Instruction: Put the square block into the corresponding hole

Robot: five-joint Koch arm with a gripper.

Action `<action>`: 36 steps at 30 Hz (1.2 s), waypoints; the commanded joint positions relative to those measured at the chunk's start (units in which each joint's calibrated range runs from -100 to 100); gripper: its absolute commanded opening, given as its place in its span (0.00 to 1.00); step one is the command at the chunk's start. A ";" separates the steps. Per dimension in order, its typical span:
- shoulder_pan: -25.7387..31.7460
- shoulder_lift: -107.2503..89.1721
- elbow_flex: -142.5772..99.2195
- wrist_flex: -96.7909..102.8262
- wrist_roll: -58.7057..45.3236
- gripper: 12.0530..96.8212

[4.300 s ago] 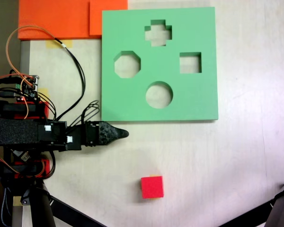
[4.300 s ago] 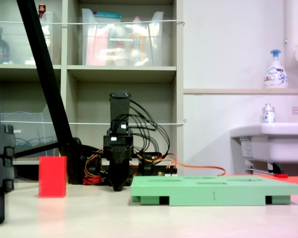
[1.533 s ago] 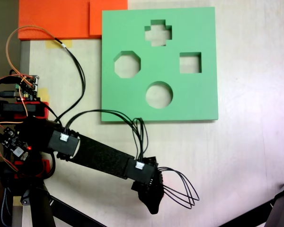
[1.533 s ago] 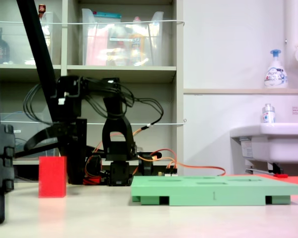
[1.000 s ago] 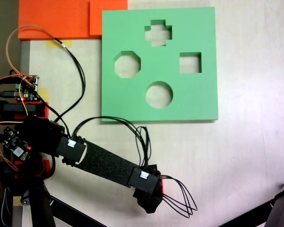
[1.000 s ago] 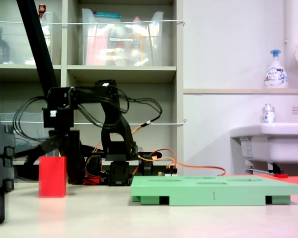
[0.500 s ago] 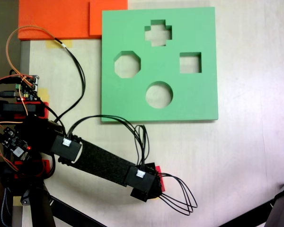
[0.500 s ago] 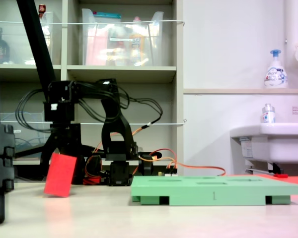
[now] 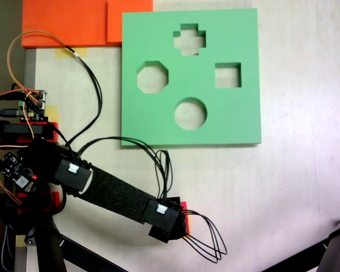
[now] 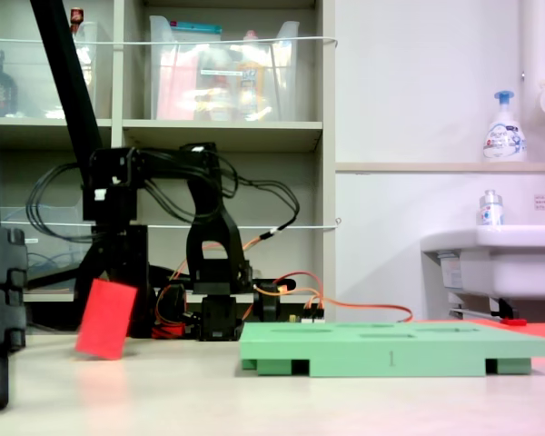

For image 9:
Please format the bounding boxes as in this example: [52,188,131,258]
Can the red base clamp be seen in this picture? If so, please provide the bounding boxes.
[16,191,60,213]
[16,121,60,142]

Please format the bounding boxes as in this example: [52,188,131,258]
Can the short orange wires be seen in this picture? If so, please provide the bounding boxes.
[0,167,54,213]

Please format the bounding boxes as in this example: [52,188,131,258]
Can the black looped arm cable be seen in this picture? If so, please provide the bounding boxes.
[70,137,173,209]

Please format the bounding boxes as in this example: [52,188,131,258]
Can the thick black tripod leg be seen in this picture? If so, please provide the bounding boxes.
[24,215,67,272]
[318,212,340,272]

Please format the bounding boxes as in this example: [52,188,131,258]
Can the black looped gripper cable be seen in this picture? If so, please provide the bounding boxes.
[183,209,228,264]

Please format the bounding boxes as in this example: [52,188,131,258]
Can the red square block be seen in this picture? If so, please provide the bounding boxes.
[180,201,193,241]

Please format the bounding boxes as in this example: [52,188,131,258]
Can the braided blue white cable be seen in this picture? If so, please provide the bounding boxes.
[1,225,15,272]

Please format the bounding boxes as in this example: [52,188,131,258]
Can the green shape sorter board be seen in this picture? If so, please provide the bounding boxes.
[121,7,262,147]

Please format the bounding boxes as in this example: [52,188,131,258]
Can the black circuit board with inductor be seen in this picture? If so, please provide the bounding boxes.
[0,152,38,195]

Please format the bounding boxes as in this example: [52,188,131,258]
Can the thin black tripod strut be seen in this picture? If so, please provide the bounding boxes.
[58,233,129,272]
[261,237,329,272]

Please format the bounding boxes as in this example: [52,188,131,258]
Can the large orange block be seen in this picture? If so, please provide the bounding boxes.
[21,0,123,48]

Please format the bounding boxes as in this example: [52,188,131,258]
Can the long black motor cable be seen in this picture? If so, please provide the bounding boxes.
[64,44,103,150]

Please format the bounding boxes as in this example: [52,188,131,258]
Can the circuit board with green terminal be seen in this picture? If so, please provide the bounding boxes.
[16,90,48,123]

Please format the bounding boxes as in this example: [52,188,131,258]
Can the wide yellow tape mark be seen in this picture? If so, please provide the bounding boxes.
[55,47,88,59]

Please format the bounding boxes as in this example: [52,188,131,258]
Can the long orange wire loop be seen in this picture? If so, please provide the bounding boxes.
[6,30,67,96]

